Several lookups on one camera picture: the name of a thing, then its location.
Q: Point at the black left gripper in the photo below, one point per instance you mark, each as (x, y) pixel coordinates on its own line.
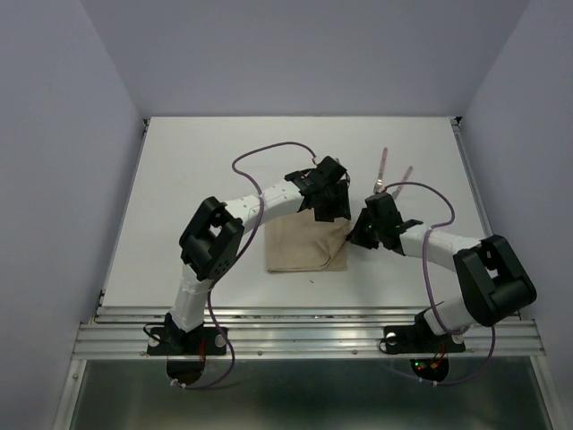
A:
(341, 207)

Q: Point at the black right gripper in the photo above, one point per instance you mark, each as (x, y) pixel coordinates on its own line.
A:
(357, 236)

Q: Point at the beige cloth napkin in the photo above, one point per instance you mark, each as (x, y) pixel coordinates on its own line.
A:
(300, 243)

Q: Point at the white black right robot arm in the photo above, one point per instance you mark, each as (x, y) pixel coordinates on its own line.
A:
(493, 283)

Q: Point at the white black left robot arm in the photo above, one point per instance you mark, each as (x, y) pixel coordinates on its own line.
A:
(210, 242)

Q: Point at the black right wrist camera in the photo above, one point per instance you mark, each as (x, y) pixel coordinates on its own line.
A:
(382, 206)

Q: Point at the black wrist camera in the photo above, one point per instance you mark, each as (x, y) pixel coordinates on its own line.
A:
(330, 171)
(382, 206)

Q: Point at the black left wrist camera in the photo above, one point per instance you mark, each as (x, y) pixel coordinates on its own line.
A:
(330, 171)

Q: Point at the pink handled fork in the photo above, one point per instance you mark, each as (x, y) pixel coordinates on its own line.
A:
(378, 185)

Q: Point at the pink handled knife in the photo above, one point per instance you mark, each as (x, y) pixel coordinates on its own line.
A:
(404, 179)

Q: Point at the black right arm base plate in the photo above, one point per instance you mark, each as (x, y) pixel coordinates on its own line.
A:
(402, 339)

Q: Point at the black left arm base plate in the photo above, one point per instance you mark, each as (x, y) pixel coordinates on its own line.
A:
(202, 341)

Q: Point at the aluminium front mounting rail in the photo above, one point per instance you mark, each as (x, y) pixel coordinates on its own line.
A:
(281, 333)

